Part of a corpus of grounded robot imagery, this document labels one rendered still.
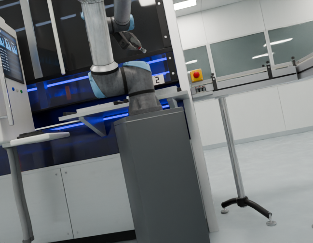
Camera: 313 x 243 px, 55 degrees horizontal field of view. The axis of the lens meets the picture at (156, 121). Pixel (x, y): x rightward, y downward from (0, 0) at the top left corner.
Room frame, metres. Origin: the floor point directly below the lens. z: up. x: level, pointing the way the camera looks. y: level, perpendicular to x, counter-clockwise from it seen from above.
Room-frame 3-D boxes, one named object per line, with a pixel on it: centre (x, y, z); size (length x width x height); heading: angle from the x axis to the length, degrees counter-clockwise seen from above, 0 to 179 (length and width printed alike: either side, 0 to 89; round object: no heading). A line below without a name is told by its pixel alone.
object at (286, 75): (2.02, -0.61, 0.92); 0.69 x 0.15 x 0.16; 82
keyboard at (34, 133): (1.74, 0.66, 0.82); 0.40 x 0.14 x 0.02; 3
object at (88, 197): (2.53, 0.70, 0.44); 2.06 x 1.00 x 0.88; 82
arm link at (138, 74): (1.30, 0.04, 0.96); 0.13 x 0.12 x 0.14; 99
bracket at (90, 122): (1.81, 0.38, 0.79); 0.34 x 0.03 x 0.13; 172
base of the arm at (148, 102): (1.30, 0.04, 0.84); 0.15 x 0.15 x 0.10
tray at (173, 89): (1.72, -0.03, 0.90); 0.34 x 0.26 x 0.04; 172
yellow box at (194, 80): (1.92, -0.31, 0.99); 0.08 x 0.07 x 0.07; 172
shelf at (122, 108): (1.79, 0.13, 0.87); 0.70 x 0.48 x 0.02; 82
